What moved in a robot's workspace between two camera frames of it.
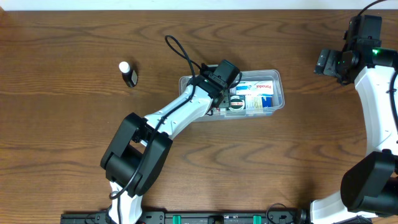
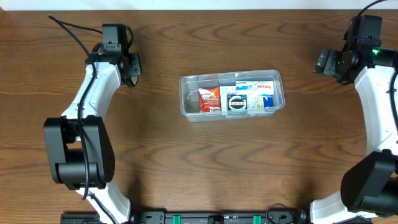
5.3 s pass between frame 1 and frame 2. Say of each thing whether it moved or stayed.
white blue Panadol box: stayed
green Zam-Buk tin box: stayed
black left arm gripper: moved
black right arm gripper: stayed
